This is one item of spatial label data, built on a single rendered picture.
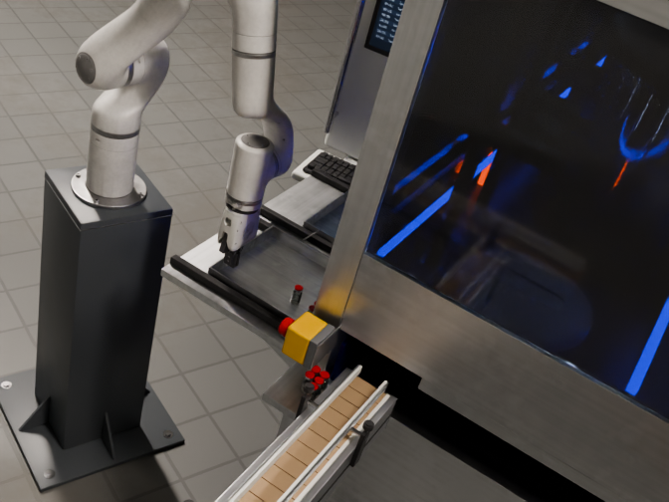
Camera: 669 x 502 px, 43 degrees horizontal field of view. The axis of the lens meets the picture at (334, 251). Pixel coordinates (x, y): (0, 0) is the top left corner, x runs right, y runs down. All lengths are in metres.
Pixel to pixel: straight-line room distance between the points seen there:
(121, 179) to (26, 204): 1.53
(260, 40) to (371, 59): 0.96
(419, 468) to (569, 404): 0.40
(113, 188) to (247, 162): 0.51
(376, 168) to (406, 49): 0.23
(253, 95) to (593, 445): 0.94
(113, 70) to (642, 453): 1.34
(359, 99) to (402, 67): 1.25
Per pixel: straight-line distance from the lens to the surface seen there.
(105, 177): 2.18
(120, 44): 1.97
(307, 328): 1.67
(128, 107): 2.10
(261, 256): 2.08
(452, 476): 1.80
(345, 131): 2.74
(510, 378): 1.60
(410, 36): 1.42
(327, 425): 1.64
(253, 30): 1.70
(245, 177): 1.81
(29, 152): 4.02
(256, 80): 1.73
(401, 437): 1.80
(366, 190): 1.54
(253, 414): 2.90
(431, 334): 1.62
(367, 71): 2.64
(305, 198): 2.34
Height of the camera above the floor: 2.11
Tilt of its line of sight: 35 degrees down
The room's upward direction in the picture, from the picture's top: 17 degrees clockwise
